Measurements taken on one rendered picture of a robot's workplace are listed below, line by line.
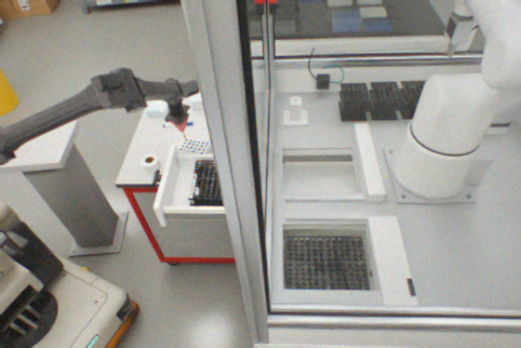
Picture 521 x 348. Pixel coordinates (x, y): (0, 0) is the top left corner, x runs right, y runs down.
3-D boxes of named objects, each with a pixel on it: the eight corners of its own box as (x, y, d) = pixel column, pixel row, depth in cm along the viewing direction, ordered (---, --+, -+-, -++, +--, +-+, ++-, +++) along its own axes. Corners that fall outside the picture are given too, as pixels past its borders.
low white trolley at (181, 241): (162, 272, 203) (114, 183, 146) (181, 186, 244) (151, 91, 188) (266, 274, 199) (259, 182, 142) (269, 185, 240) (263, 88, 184)
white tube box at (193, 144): (178, 156, 154) (176, 151, 152) (186, 143, 160) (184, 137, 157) (205, 162, 151) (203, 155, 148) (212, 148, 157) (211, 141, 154)
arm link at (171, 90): (102, 74, 91) (121, 114, 92) (122, 65, 89) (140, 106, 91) (164, 81, 132) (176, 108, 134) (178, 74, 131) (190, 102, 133)
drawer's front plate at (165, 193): (161, 227, 124) (153, 207, 116) (177, 165, 143) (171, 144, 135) (166, 227, 124) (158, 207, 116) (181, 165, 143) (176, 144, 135)
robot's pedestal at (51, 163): (69, 257, 213) (-8, 169, 156) (82, 215, 233) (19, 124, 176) (120, 253, 212) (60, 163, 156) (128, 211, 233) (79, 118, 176)
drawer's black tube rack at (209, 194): (192, 210, 126) (188, 198, 121) (199, 172, 137) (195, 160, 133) (256, 210, 124) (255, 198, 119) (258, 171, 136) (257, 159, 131)
